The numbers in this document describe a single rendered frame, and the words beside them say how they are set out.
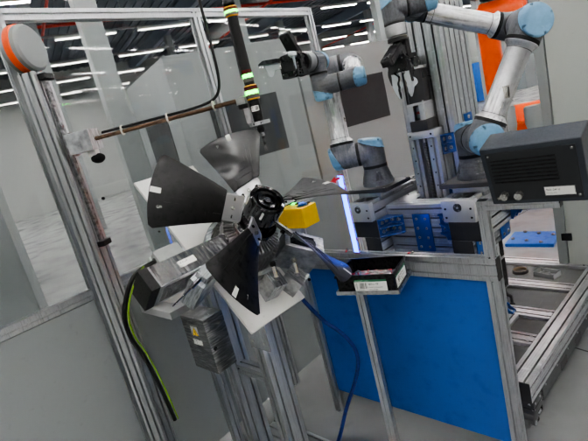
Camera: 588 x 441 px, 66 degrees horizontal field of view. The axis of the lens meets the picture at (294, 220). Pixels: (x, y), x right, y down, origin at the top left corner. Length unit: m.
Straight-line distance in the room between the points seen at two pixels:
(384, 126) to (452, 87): 3.87
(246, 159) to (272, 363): 0.73
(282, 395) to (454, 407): 0.70
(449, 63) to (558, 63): 0.87
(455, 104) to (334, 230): 1.13
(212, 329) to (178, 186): 0.57
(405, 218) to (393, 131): 3.99
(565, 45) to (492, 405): 1.86
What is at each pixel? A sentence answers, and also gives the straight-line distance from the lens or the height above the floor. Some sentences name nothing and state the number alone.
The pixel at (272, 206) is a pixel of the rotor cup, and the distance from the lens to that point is 1.41.
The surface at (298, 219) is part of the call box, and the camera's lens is 1.94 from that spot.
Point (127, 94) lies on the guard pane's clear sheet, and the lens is 2.09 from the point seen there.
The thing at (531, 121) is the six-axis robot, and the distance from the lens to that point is 5.13.
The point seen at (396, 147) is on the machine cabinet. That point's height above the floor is 0.75.
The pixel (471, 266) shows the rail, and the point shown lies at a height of 0.83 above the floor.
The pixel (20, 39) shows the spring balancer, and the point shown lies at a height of 1.90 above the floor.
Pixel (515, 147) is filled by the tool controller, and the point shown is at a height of 1.22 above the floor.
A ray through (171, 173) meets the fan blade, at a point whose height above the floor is 1.38.
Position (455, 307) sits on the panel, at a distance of 1.75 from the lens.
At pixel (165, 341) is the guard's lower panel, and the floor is 0.64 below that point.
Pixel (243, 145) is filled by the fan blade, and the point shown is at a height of 1.40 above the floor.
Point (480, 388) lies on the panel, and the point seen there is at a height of 0.33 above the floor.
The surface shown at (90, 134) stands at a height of 1.56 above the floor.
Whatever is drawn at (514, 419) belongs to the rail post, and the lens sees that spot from 1.92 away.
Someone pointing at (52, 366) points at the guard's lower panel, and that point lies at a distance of 1.95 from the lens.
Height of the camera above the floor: 1.45
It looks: 13 degrees down
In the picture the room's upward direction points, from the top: 14 degrees counter-clockwise
